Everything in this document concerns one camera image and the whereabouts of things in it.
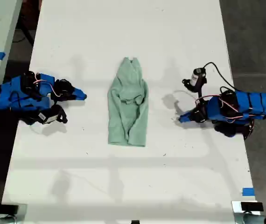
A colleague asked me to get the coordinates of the pale green T-shirt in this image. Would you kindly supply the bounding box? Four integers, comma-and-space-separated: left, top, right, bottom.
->
107, 56, 150, 147

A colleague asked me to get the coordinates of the short blue tape strip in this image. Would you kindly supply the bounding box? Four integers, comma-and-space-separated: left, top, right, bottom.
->
242, 187, 255, 197

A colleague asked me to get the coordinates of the small black box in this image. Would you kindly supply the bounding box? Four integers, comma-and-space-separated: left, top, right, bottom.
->
0, 203, 20, 216
240, 202, 264, 212

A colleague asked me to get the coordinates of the black camera box white label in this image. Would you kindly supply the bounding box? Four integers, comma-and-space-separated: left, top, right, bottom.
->
37, 104, 69, 125

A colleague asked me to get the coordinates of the black camera box silver face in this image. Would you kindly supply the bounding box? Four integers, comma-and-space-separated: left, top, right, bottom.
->
182, 67, 208, 93

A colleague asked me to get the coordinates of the black camera cable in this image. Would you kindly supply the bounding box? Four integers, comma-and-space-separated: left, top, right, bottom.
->
203, 62, 236, 92

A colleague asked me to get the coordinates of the black floor cable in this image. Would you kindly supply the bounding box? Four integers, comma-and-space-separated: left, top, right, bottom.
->
12, 20, 35, 47

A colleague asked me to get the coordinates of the silver metal bracket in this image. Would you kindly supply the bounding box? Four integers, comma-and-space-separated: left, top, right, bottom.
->
0, 203, 28, 224
231, 200, 266, 224

